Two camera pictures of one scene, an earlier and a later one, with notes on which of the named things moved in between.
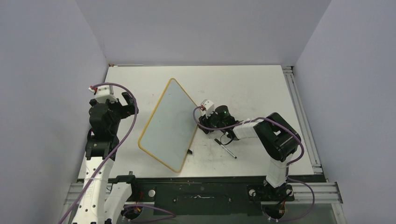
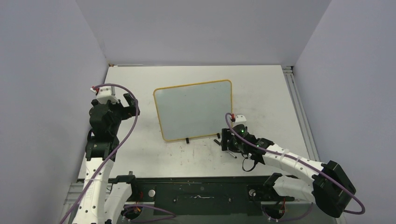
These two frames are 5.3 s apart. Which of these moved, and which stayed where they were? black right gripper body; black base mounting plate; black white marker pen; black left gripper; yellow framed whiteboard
Moved: black right gripper body; yellow framed whiteboard
Stayed: black base mounting plate; black left gripper; black white marker pen
